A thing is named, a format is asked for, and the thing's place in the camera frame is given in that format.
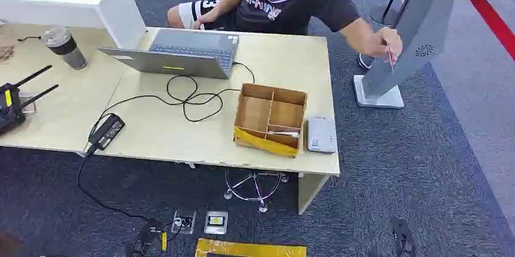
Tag person's right hand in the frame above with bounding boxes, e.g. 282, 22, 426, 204
191, 13, 211, 30

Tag clear plastic stand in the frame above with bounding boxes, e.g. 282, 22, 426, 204
18, 92, 38, 114

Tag white counter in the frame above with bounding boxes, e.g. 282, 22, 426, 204
0, 0, 147, 50

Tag black radio with antennas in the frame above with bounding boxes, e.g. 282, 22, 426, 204
0, 64, 60, 135

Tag grey kiosk stand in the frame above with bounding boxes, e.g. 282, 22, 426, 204
353, 0, 495, 109

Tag person's left hand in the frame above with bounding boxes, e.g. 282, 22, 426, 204
372, 27, 403, 66

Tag chrome stool base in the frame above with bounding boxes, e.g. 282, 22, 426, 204
223, 167, 290, 213

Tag wooden card box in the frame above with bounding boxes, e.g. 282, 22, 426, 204
233, 83, 309, 158

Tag person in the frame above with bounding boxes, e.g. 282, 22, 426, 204
166, 0, 403, 66

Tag black mains cord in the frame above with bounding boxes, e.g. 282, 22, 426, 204
76, 146, 162, 224

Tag thin card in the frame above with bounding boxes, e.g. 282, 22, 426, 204
385, 39, 396, 75

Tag grey laptop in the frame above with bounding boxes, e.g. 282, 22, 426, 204
98, 27, 241, 80

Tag yellow floor tape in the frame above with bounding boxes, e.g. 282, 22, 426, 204
195, 238, 308, 257

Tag grey cup with clear lid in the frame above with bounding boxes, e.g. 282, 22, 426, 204
40, 26, 88, 71

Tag black laptop cable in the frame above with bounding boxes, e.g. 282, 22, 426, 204
88, 61, 256, 135

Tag black plug with yellow tag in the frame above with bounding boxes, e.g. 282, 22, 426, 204
126, 218, 169, 257

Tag white card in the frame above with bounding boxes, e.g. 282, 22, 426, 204
268, 130, 301, 139

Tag floor socket with plug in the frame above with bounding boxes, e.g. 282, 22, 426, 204
171, 210, 197, 235

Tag round chrome base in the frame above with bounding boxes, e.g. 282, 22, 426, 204
358, 53, 377, 71

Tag pale desk leg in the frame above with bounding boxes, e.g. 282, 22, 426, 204
298, 173, 332, 216

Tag floor socket with yellow label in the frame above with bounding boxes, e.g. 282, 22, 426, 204
203, 210, 229, 235

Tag grey card reader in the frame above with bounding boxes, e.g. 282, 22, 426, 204
306, 116, 338, 154

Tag black power adapter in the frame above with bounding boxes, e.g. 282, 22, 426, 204
87, 113, 126, 152

